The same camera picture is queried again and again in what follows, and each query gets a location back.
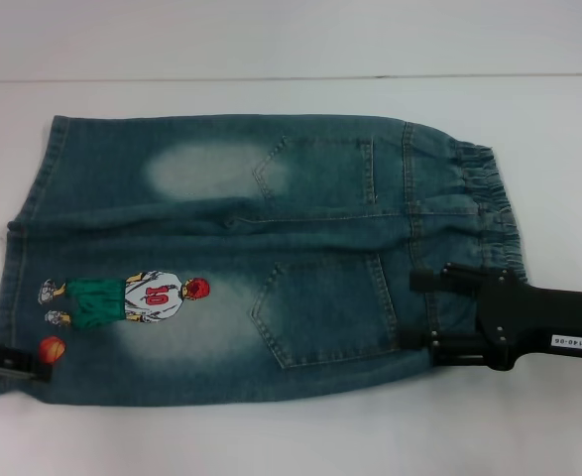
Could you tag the blue denim shorts with print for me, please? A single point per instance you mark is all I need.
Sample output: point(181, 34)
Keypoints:
point(320, 223)

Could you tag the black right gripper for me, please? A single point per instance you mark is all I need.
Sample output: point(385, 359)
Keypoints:
point(533, 317)

